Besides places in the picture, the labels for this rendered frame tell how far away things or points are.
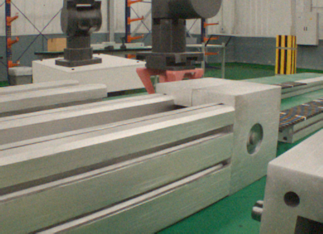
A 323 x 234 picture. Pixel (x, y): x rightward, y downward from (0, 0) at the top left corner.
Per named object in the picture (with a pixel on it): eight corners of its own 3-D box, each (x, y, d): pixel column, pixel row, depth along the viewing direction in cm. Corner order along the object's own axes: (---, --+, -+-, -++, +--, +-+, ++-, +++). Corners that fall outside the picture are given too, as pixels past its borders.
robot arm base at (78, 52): (85, 60, 103) (53, 64, 94) (85, 34, 100) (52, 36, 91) (103, 63, 97) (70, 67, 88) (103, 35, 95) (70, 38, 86)
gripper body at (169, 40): (177, 66, 50) (177, 16, 48) (134, 62, 57) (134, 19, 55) (205, 64, 54) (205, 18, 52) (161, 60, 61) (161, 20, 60)
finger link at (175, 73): (176, 119, 52) (175, 57, 49) (145, 112, 57) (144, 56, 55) (204, 112, 56) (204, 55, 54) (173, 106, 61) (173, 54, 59)
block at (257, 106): (193, 146, 45) (194, 76, 43) (274, 169, 36) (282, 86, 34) (141, 163, 39) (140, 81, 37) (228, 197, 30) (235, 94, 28)
